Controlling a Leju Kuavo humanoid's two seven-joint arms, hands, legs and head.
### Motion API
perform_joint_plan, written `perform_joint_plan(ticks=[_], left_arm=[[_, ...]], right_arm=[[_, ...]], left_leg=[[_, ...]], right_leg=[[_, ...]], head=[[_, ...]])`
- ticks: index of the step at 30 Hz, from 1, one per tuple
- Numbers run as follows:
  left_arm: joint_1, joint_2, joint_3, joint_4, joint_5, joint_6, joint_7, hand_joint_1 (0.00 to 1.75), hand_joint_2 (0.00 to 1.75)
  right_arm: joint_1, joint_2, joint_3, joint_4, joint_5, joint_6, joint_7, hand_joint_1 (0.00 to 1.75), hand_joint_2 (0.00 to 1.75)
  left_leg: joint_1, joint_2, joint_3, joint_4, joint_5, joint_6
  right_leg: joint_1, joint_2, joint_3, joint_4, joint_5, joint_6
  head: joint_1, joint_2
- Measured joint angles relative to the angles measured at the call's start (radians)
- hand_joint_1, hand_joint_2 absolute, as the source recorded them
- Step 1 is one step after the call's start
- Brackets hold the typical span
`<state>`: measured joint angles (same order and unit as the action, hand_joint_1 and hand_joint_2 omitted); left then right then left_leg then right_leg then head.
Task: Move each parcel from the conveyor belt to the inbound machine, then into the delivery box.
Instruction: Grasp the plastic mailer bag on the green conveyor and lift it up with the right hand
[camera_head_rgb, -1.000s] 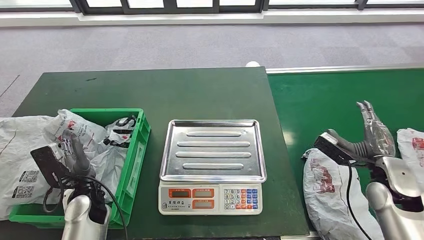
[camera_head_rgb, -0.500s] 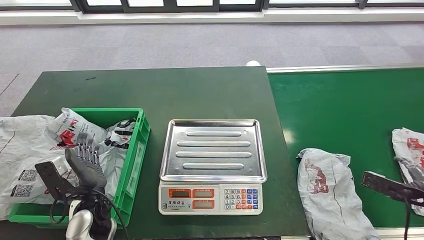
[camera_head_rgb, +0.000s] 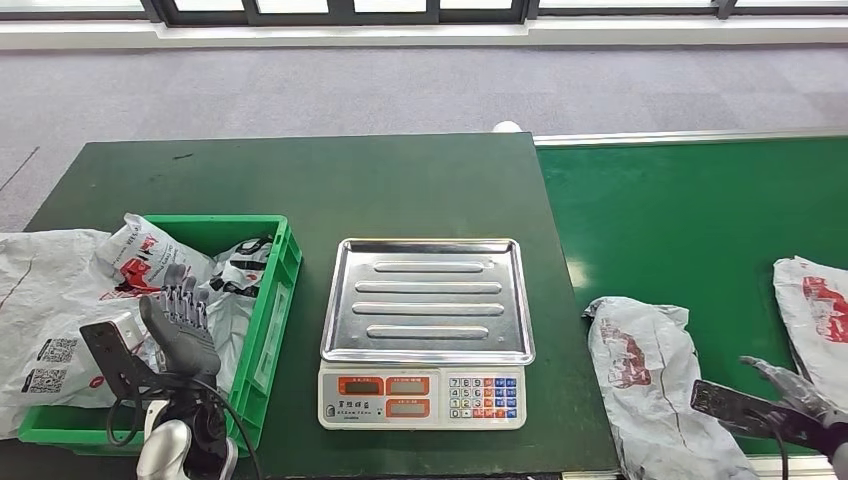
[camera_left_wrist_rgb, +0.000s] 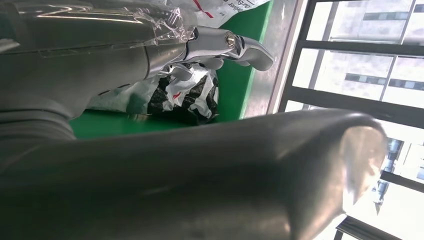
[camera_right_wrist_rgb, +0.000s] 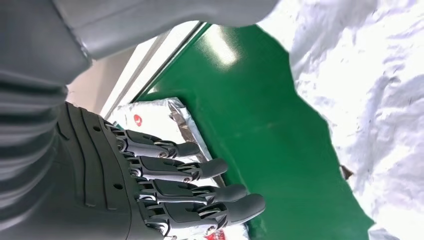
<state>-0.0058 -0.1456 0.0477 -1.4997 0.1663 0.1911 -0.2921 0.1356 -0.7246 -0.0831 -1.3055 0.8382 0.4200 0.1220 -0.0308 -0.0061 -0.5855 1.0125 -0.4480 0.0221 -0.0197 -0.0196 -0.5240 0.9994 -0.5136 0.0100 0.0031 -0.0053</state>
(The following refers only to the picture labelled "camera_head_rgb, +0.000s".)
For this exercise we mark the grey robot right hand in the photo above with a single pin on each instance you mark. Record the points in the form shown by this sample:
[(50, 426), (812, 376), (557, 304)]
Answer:
[(808, 404)]

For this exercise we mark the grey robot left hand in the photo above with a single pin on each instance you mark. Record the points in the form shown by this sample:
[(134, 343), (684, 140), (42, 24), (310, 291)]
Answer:
[(185, 338)]

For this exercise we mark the grey parcel red picture dot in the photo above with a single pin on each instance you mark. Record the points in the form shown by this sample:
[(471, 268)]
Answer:
[(815, 311)]

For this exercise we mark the grey parcel QR codes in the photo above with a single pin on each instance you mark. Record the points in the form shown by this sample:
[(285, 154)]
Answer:
[(66, 331)]

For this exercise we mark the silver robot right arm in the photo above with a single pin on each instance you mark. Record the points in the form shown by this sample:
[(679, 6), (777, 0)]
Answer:
[(842, 464)]

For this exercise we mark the green conveyor belt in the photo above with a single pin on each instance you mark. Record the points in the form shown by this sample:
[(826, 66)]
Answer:
[(662, 218)]

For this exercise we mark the white label on crate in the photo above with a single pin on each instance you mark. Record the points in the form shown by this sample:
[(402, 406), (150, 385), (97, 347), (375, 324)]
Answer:
[(273, 338)]

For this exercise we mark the green plastic crate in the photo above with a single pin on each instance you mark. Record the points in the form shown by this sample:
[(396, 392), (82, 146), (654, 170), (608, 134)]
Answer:
[(199, 228)]

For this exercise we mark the grey woven sack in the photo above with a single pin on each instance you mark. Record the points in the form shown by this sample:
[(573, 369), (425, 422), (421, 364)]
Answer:
[(40, 265)]

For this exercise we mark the white electronic scale steel tray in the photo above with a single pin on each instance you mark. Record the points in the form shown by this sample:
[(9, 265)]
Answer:
[(427, 305)]

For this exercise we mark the white window sill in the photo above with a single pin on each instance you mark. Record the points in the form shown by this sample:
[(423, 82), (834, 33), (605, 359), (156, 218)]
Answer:
[(397, 34)]

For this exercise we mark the white round knob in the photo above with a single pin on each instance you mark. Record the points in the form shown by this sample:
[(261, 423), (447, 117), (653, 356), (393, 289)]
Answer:
[(507, 127)]

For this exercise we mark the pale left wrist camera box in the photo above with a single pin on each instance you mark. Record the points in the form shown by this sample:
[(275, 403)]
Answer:
[(126, 328)]

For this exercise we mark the silver conveyor side rail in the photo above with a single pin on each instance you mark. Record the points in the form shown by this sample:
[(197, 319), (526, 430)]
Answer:
[(805, 467), (662, 138)]

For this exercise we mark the black left camera bracket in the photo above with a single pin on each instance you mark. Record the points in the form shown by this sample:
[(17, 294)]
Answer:
[(112, 364)]

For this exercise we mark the dark window frame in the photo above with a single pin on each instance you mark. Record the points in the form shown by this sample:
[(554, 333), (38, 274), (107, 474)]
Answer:
[(331, 14)]

